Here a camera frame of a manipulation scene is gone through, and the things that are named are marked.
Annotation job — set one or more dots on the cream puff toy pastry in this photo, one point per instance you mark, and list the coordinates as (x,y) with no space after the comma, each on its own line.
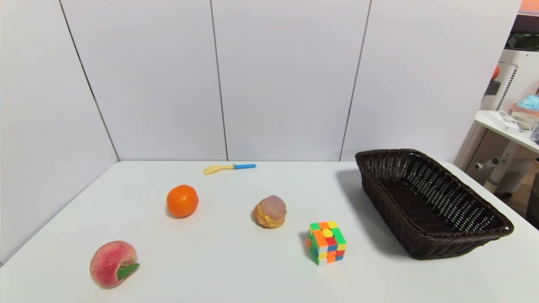
(271,210)

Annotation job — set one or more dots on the dark brown wicker basket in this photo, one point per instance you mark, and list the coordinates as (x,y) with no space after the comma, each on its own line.
(425,210)

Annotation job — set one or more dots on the orange toy tangerine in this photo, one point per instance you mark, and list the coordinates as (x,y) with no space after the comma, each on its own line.
(182,201)

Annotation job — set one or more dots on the multicoloured puzzle cube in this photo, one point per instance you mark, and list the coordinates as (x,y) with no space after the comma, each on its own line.
(326,243)

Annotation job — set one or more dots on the pink toy peach with leaf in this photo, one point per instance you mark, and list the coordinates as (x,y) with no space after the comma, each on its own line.
(106,261)

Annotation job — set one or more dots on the small orange ball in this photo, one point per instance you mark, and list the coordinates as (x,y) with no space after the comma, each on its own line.
(495,72)

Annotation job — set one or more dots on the white perforated panel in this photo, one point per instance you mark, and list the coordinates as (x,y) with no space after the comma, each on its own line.
(520,80)

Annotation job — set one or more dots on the light blue fluffy item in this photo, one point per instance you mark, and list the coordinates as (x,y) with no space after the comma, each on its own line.
(529,102)

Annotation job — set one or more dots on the dark monitor screen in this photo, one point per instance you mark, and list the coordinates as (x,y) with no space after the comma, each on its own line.
(524,29)

